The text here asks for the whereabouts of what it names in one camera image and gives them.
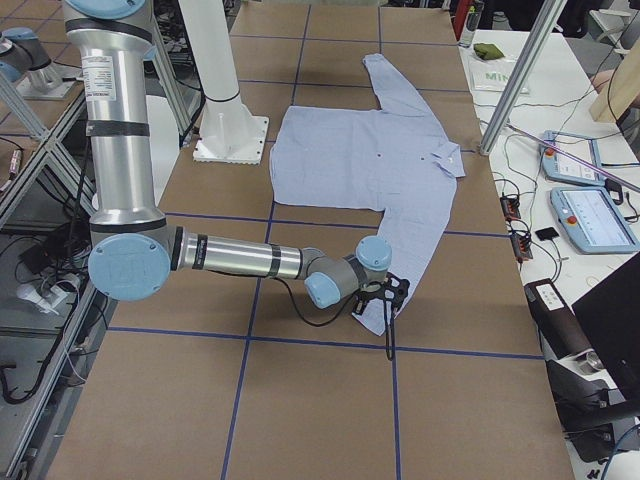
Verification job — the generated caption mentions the wooden board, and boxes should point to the wooden board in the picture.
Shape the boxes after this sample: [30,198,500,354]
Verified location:
[590,23,639,122]

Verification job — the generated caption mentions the black label printer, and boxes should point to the black label printer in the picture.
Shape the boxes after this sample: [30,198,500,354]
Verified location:
[524,279,592,358]

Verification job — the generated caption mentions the green cloth pouch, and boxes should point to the green cloth pouch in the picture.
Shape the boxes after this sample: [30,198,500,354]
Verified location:
[473,43,505,61]

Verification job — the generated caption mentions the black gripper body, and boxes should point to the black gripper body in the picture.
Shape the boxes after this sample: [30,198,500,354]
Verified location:
[352,283,386,316]

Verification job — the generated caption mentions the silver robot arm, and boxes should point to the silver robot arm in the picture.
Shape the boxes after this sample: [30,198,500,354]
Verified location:
[1,27,81,100]
[63,1,391,308]

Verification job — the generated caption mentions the black monitor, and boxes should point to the black monitor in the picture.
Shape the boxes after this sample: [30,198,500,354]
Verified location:
[573,255,639,399]

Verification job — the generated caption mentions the light blue striped shirt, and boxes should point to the light blue striped shirt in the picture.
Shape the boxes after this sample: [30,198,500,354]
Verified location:
[268,52,468,338]

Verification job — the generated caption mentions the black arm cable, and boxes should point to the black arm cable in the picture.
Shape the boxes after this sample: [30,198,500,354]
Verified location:
[272,277,401,362]

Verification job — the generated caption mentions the orange circuit board far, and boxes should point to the orange circuit board far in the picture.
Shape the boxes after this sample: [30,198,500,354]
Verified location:
[500,195,521,221]

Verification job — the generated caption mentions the far teach pendant tablet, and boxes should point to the far teach pendant tablet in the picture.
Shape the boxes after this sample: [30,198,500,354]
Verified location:
[540,130,624,186]

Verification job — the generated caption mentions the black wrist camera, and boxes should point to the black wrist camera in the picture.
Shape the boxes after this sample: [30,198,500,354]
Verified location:
[383,272,410,313]

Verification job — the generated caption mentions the near teach pendant tablet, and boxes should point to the near teach pendant tablet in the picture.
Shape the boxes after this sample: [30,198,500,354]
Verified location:
[549,187,639,254]

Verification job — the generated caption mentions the orange circuit board near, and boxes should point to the orange circuit board near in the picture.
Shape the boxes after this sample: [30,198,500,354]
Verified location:
[509,230,533,263]

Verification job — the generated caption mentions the orange circuit board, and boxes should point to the orange circuit board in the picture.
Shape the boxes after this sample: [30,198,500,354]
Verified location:
[500,195,521,221]
[509,230,533,263]

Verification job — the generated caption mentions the teach pendant tablet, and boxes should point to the teach pendant tablet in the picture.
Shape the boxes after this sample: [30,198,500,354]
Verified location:
[549,187,639,254]
[540,130,624,186]

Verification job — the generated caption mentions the white MINI plastic bag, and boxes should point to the white MINI plastic bag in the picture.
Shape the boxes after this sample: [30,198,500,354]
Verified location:
[467,54,518,92]

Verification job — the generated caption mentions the aluminium frame post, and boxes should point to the aluminium frame post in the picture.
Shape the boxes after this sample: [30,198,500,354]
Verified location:
[479,0,567,156]

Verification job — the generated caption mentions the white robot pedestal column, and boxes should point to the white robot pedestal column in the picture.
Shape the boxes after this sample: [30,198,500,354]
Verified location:
[179,0,269,165]

